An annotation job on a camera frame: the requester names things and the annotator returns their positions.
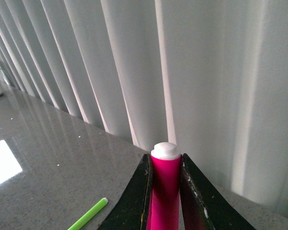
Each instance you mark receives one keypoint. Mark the pink marker pen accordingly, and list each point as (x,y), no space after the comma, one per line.
(164,204)

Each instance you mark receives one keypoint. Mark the green marker pen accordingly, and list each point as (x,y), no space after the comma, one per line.
(93,211)

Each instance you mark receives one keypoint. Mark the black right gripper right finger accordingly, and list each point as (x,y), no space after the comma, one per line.
(203,207)

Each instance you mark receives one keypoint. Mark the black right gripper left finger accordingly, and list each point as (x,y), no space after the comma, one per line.
(132,209)

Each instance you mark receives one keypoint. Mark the white pleated curtain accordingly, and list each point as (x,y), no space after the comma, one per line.
(210,76)

